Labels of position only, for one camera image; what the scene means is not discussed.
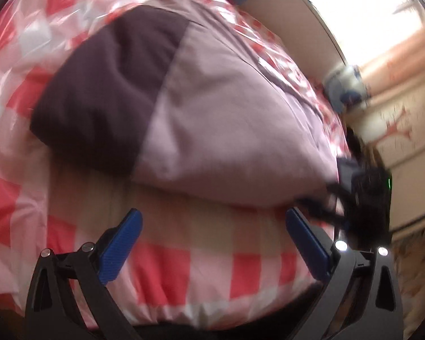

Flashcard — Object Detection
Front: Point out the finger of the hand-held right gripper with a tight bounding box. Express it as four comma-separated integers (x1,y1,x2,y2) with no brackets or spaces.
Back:
297,180,351,227

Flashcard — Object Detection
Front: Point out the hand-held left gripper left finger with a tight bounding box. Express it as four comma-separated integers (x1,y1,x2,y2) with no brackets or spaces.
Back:
24,208,143,340

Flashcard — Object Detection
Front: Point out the purple two-tone jacket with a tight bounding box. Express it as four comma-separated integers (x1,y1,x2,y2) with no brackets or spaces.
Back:
30,0,344,208

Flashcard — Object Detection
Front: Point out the tree wall sticker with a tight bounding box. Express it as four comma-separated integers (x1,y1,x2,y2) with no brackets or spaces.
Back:
382,106,415,146

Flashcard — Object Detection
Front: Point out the window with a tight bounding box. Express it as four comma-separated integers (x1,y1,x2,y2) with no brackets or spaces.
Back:
290,0,425,64

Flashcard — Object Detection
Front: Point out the pink whale print curtain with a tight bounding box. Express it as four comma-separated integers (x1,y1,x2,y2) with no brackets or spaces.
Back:
322,28,425,114

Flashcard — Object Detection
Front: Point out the red checked bed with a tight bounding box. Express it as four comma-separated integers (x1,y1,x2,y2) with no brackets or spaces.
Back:
0,0,351,330

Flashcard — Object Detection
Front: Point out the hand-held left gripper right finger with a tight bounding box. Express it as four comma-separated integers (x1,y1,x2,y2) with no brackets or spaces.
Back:
285,207,404,340

